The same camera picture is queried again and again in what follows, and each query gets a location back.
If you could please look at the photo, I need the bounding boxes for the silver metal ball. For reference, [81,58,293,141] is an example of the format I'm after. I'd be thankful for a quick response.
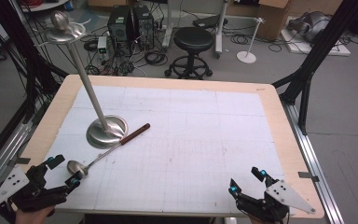
[49,10,71,32]

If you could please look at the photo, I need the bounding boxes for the white stand with round base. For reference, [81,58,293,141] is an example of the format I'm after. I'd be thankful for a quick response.
[236,17,267,64]

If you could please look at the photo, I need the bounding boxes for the person's left hand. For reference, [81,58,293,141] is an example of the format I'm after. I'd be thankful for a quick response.
[14,204,56,224]

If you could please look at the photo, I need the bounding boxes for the white floor board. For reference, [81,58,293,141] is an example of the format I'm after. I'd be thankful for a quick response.
[280,17,352,58]

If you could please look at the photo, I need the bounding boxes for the flat black pad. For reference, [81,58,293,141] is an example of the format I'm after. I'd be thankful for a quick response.
[192,14,228,30]

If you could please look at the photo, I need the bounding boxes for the black computer tower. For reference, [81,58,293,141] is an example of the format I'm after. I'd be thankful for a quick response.
[107,6,132,44]
[131,4,155,51]

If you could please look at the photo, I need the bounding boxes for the metal ladle with wooden handle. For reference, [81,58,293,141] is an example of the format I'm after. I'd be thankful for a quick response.
[66,122,152,177]

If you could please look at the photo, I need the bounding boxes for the grey metal bracket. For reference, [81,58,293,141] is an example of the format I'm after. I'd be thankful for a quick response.
[297,171,321,183]
[7,156,32,166]

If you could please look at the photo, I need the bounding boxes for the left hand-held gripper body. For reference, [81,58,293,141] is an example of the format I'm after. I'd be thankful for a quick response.
[0,163,68,214]

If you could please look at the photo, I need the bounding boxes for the grey bag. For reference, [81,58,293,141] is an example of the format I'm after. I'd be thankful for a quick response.
[286,10,333,44]

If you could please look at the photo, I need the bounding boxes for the black metal frame with cables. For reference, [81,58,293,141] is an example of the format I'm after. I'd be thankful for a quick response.
[0,0,71,175]

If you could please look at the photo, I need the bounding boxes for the aluminium rail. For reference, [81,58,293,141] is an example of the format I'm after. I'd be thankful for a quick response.
[280,102,345,224]
[0,120,34,204]

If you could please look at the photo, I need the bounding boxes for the small white power box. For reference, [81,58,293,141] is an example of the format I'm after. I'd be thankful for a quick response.
[96,35,109,63]

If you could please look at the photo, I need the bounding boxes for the white grid mat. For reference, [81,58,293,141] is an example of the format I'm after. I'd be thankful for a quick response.
[43,85,286,214]

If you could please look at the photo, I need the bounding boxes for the tall silver metal stand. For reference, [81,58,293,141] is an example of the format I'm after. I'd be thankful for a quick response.
[44,21,130,150]

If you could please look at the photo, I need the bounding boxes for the white table leg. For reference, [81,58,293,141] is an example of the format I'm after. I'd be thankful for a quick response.
[213,0,230,60]
[161,0,174,49]

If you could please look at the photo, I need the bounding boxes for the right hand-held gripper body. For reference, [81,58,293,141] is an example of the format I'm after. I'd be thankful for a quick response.
[236,179,317,224]

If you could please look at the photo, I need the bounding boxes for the black round stool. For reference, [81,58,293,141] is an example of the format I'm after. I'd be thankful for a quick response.
[164,26,215,80]

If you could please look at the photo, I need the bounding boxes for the cardboard box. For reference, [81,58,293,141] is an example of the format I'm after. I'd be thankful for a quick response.
[256,0,293,42]

